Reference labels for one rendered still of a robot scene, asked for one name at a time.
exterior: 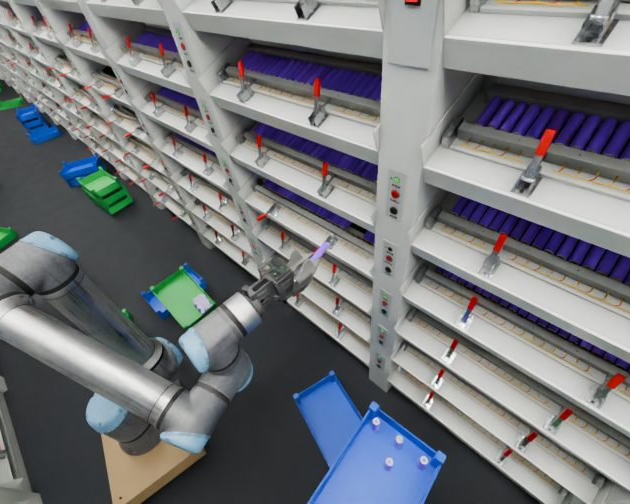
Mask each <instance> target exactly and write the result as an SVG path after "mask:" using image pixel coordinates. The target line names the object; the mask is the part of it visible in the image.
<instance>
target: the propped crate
mask: <svg viewBox="0 0 630 504"><path fill-rule="evenodd" d="M179 269H180V270H178V271H177V272H175V273H174V274H172V275H171V276H169V277H168V278H167V279H165V280H164V281H162V282H161V283H159V284H158V285H156V286H155V287H153V286H151V287H150V290H151V291H152V292H153V293H154V295H155V296H156V297H157V298H158V299H159V300H160V302H161V303H162V304H163V305H164V306H165V307H166V309H167V310H168V311H169V312H170V313H171V314H172V316H173V317H174V318H175V319H176V320H177V321H178V323H179V324H180V325H181V326H182V327H183V328H184V330H185V331H186V332H187V331H188V329H189V328H191V327H193V326H194V325H196V324H197V323H198V322H199V321H201V320H202V319H203V318H205V317H206V316H207V315H208V314H210V313H211V312H212V311H214V310H215V309H216V308H217V305H216V303H215V302H214V301H213V300H212V299H211V298H210V297H209V296H208V295H207V293H206V292H205V291H204V290H203V289H202V288H201V287H200V286H199V285H198V284H197V282H196V281H195V280H194V279H193V278H192V277H191V276H190V275H189V274H188V273H187V271H186V270H184V268H183V266H180V267H179ZM199 294H202V295H205V296H206V298H207V299H209V301H210V303H211V304H212V306H213V307H211V308H210V309H209V310H208V311H206V312H205V313H204V314H203V315H202V313H201V312H199V311H198V308H195V306H194V304H193V303H194V301H193V299H194V298H196V296H199Z"/></svg>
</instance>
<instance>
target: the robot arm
mask: <svg viewBox="0 0 630 504"><path fill-rule="evenodd" d="M313 255H314V254H313V253H310V254H305V255H303V256H301V254H300V253H299V252H298V250H294V251H292V252H291V255H290V260H289V261H288V262H287V263H286V264H284V263H283V262H282V261H280V260H279V259H278V258H276V257H275V256H273V257H272V258H270V259H269V260H268V261H267V262H265V263H264V264H263V265H261V266H260V267H259V268H257V269H258V272H259V274H260V275H259V277H260V279H259V280H258V281H256V282H255V283H254V284H252V285H251V286H250V287H249V286H247V285H245V286H243V287H242V290H243V293H242V294H241V293H238V292H237V293H235V294H234V295H233V296H231V297H230V298H229V299H228V300H226V301H225V302H224V303H223V304H221V305H220V306H219V307H217V308H216V309H215V310H214V311H212V312H211V313H210V314H208V315H207V316H206V317H205V318H203V319H202V320H201V321H199V322H198V323H197V324H196V325H194V326H193V327H191V328H189V329H188V331H187V332H186V333H184V334H183V335H182V336H181V337H180V338H179V344H180V346H181V347H182V349H183V350H184V352H185V353H186V355H187V356H188V357H189V359H190V360H191V362H192V363H193V364H194V366H195V367H196V368H197V370H198V371H199V372H200V373H202V375H201V376H200V378H199V379H198V381H197V382H196V383H195V385H194V386H193V388H192V389H191V391H189V390H187V389H185V388H183V387H179V386H177V385H175V384H174V383H172V382H170V381H169V380H170V378H171V377H172V376H173V374H174V373H175V371H176V370H177V369H178V368H179V365H180V364H181V362H182V360H183V355H182V353H181V352H180V350H179V349H178V348H177V347H176V346H174V345H173V344H172V343H169V342H168V341H167V340H166V339H163V338H161V337H155V338H148V337H147V336H146V335H145V334H144V333H143V332H142V331H141V330H140V329H139V328H138V327H137V326H136V325H135V324H134V323H133V322H132V321H131V320H130V319H129V318H128V317H127V316H126V315H125V314H124V313H123V312H122V311H121V310H120V309H119V308H118V307H117V306H116V305H115V304H114V303H113V302H112V301H111V300H110V299H109V298H108V297H107V296H106V295H105V294H104V293H103V292H102V291H101V290H100V289H99V288H98V287H97V286H96V285H95V284H94V283H93V282H92V281H91V280H90V279H89V278H88V276H87V275H86V274H85V273H84V272H83V271H82V270H81V269H80V267H79V266H78V265H77V264H76V263H75V262H74V261H77V260H78V258H79V255H78V253H77V252H76V251H75V250H74V249H73V248H71V247H70V246H69V245H67V244H66V243H64V242H63V241H61V240H60V239H58V238H56V237H54V236H52V235H50V234H48V233H45V232H41V231H36V232H33V233H31V234H29V235H28V236H26V237H24V238H23V239H20V240H19V241H18V242H17V243H15V244H14V245H13V246H11V247H10V248H8V249H7V250H5V251H4V252H2V253H1V254H0V339H2V340H4V341H5V342H7V343H9V344H11V345H12V346H14V347H16V348H18V349H19V350H21V351H23V352H25V353H26V354H28V355H30V356H32V357H34V358H35V359H37V360H39V361H41V362H42V363H44V364H46V365H48V366H49V367H51V368H53V369H55V370H56V371H58V372H60V373H62V374H64V375H65V376H67V377H69V378H71V379H72V380H74V381H76V382H78V383H79V384H81V385H83V386H85V387H86V388H88V389H90V390H92V391H93V392H95V393H94V396H93V397H92V398H91V399H90V401H89V403H88V405H87V409H86V419H87V422H88V424H89V425H90V426H91V427H92V428H94V429H95V430H96V431H97V432H99V433H102V434H104V435H106V436H108V437H110V438H112V439H114V440H116V441H118V443H119V446H120V448H121V449H122V450H123V451H124V452H125V453H127V454H129V455H132V456H140V455H143V454H146V453H148V452H149V451H151V450H152V449H154V448H155V447H156V446H157V445H158V444H159V443H160V442H161V440H162V441H164V442H166V443H168V444H171V445H173V446H175V447H177V448H180V449H182V450H184V451H187V452H189V453H192V454H197V453H199V452H201V451H202V449H203V447H204V446H205V444H206V443H207V441H208V440H209V439H210V438H211V434H212V432H213V431H214V429H215V427H216V425H217V424H218V422H219V420H220V418H221V417H222V415H223V413H224V411H225V410H226V408H227V406H228V404H229V403H230V402H231V400H232V398H233V397H234V395H235V393H236V392H239V391H241V390H243V389H244V388H245V387H246V386H247V385H248V384H249V383H250V381H251V379H252V375H253V366H252V363H251V360H250V358H249V356H248V355H247V354H246V353H245V352H244V350H243V349H242V347H241V346H240V344H239V343H238V342H239V341H240V340H242V339H243V338H244V337H245V336H246V335H247V334H248V333H250V332H251V331H252V330H253V329H254V328H255V327H257V326H258V325H259V324H260V323H261V322H262V319H261V317H262V316H263V315H264V314H265V311H264V310H267V311H271V312H276V313H280V314H284V315H289V313H290V312H291V310H292V307H291V306H290V305H289V304H288V302H287V300H288V299H289V298H290V297H292V296H293V297H295V296H296V295H297V294H299V293H301V292H302V291H304V290H305V289H306V288H307V286H308V285H309V283H310V281H311V280H312V277H313V275H314V274H315V272H316V270H317V267H318V265H319V261H320V258H319V257H318V258H316V259H315V260H314V261H313V262H312V261H311V260H310V258H311V257H312V256H313ZM268 262H269V263H268ZM267 263H268V264H267ZM264 265H265V266H264ZM263 266H264V267H263ZM301 267H302V269H301V270H300V271H299V272H298V273H297V274H296V275H295V276H294V274H295V273H296V271H297V270H298V269H299V268H301ZM293 278H294V279H295V280H296V282H295V281H294V279H293ZM34 294H37V295H38V296H41V297H42V298H43V299H45V300H46V301H47V302H48V303H49V304H51V305H52V306H53V307H54V308H56V309H57V310H58V311H59V312H60V313H62V314H63V315H64V316H65V317H67V318H68V319H69V320H70V321H72V322H73V323H74V324H75V325H76V326H78V327H79V328H80V329H81V330H83V331H84V332H85V333H86V334H87V335H89V336H90V337H91V338H90V337H89V336H87V335H85V334H83V333H81V332H80V331H78V330H76V329H74V328H72V327H71V326H69V325H67V324H65V323H63V322H61V321H60V320H58V319H56V318H54V317H52V316H51V315H49V314H47V313H45V312H43V311H42V310H40V309H38V308H36V302H35V300H34V298H33V297H31V296H33V295H34Z"/></svg>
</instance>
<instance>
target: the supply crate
mask: <svg viewBox="0 0 630 504"><path fill-rule="evenodd" d="M374 418H378V419H379V420H380V425H379V430H378V431H377V432H374V431H373V430H372V423H373V419H374ZM398 435H400V436H402V437H403V443H402V446H401V448H400V449H396V448H395V447H394V442H395V439H396V436H398ZM421 456H426V457H427V459H428V464H427V465H426V466H425V468H424V469H422V470H420V469H419V468H418V467H417V462H418V461H419V459H420V457H421ZM388 457H390V458H392V459H393V466H392V469H391V470H390V471H386V470H385V468H384V464H385V461H386V458H388ZM445 459H446V455H444V454H443V453H442V452H440V451H439V450H438V451H437V452H436V451H434V450H433V449H432V448H430V447H429V446H428V445H426V444H425V443H424V442H422V441H421V440H420V439H418V438H417V437H416V436H415V435H413V434H412V433H411V432H409V431H408V430H407V429H405V428H404V427H403V426H401V425H400V424H399V423H397V422H396V421H395V420H393V419H392V418H391V417H389V416H388V415H387V414H385V413H384V412H383V411H382V410H380V409H379V405H378V404H377V403H375V402H374V401H373V402H372V403H371V405H370V406H369V410H368V411H367V413H366V414H365V416H364V417H363V419H362V420H361V422H360V424H359V425H358V427H357V428H356V430H355V431H354V433H353V434H352V436H351V437H350V439H349V440H348V442H347V443H346V445H345V446H344V448H343V449H342V451H341V452H340V454H339V456H338V457H337V459H336V460H335V462H334V463H333V465H332V466H331V468H330V469H329V471H328V472H327V474H326V475H325V477H324V478H323V480H322V481H321V483H320V484H319V486H318V488H317V489H316V491H315V492H314V494H313V495H312V497H311V498H310V500H309V501H308V503H307V504H424V502H425V500H426V498H427V496H428V493H429V491H430V489H431V487H432V485H433V483H434V481H435V479H436V477H437V475H438V473H439V470H440V468H441V465H442V464H443V463H444V461H445Z"/></svg>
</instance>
